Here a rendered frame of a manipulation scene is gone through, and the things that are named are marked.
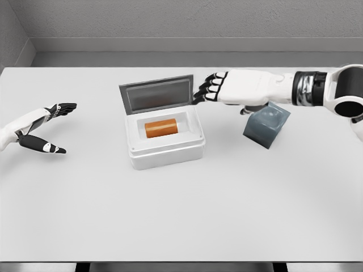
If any grey hinged box lid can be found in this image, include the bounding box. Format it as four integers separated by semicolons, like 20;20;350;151
119;74;195;116

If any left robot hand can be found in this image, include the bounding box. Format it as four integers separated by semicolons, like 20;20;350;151
0;103;78;155

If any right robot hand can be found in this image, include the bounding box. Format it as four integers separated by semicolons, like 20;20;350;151
192;69;277;116

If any orange cylinder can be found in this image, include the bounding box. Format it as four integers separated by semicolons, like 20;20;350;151
144;118;178;139

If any white rectangular box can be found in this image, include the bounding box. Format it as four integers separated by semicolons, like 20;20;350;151
125;108;206;171

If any grey-blue square block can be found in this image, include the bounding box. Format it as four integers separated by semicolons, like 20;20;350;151
243;101;292;149

